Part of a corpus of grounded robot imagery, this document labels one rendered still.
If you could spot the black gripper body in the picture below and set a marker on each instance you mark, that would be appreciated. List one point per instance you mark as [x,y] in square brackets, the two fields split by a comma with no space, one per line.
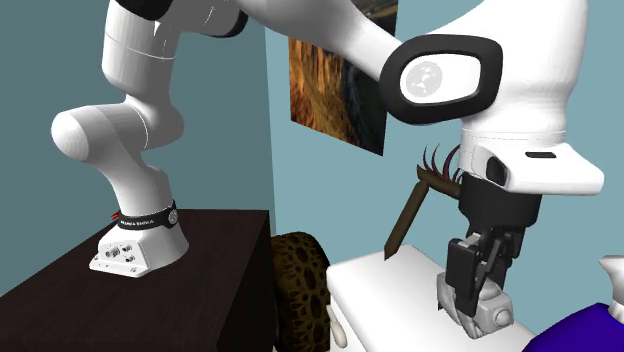
[497,204]

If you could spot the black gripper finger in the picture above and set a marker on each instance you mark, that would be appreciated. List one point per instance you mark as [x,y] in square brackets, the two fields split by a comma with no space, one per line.
[463,273]
[507,256]

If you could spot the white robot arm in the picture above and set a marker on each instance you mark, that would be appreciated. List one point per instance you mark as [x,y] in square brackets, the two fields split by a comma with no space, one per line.
[516,92]

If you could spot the grey white toy figure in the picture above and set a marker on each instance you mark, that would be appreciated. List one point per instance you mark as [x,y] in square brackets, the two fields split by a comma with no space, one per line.
[493,312]

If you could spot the brown twig with red spikes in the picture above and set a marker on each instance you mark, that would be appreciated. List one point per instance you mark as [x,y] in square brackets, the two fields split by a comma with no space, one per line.
[407,219]

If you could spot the white cabinet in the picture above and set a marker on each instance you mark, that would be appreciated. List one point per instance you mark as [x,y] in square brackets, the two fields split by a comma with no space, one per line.
[390,302]

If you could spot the blue rounded object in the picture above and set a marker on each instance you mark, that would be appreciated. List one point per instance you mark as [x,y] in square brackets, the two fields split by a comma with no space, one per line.
[580,331]

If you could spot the white vase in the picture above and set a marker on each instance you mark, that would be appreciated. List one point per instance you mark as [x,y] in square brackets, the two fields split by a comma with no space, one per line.
[615,287]

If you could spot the brown perforated basket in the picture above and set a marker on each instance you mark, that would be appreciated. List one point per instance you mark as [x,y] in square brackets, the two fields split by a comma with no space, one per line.
[300,292]

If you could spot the dark robot stand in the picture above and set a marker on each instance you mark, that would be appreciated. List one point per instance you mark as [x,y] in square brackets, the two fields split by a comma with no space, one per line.
[195,292]

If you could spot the orange landscape wall picture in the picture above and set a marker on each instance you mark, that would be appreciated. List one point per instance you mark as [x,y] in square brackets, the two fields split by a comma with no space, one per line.
[324,97]

